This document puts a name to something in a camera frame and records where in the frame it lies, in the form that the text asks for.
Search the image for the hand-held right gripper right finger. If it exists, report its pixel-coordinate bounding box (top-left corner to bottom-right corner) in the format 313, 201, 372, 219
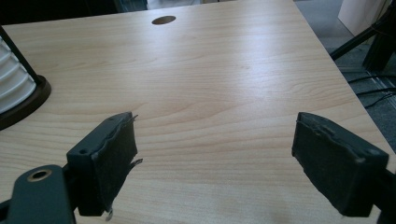
291, 111, 390, 218

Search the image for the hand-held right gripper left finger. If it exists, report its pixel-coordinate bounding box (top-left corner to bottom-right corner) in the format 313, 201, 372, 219
65, 111, 144, 222

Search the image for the dark brown round cup holder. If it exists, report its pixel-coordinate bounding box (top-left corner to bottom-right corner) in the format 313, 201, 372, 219
0, 25, 52, 132

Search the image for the tall stack of white cups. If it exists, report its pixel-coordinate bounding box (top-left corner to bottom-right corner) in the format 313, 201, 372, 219
0, 35, 37, 115

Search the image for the black tripod stand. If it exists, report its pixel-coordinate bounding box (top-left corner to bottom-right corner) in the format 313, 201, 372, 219
330, 0, 396, 73

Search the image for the black floor cable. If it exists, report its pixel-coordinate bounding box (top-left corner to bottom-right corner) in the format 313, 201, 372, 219
346, 74, 396, 84
363, 92, 396, 109
356, 87, 396, 96

